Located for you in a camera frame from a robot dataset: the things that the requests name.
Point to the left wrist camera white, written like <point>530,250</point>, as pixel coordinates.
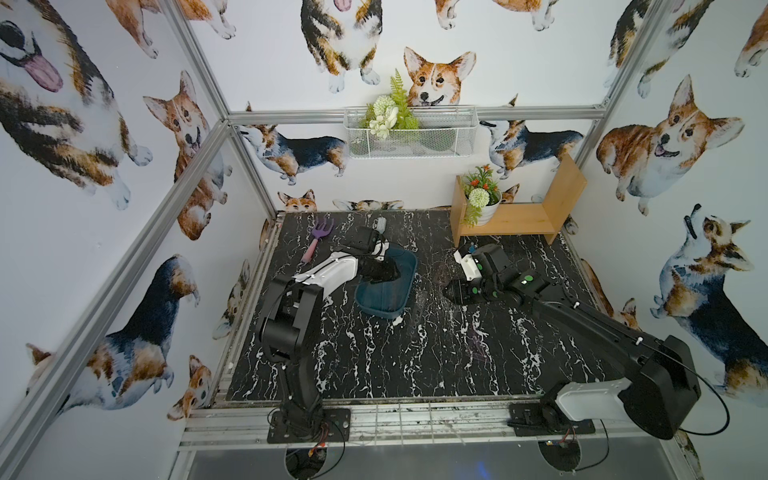
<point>379,250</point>

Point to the purple pink toy fork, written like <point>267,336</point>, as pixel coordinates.
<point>319,231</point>

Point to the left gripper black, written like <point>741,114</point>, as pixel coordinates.
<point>383,269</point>

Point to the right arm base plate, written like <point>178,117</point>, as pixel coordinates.
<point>537,419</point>

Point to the white green artificial flowers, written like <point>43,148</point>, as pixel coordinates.
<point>390,113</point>

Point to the teal plastic storage box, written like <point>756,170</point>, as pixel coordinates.
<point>388,300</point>

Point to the wooden corner shelf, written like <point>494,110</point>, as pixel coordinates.
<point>546,218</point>

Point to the light teal brush handle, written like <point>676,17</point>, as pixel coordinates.
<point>380,225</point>

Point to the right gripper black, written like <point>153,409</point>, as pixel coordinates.
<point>466,289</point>

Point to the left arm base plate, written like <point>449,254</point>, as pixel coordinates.
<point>323,425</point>

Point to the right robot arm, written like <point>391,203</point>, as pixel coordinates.
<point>657,387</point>

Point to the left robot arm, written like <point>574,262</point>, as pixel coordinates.
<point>288,321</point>

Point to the white wire wall basket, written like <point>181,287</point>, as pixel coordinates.
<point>436,132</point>

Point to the potted flower white pot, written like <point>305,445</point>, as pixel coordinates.
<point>482,195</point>

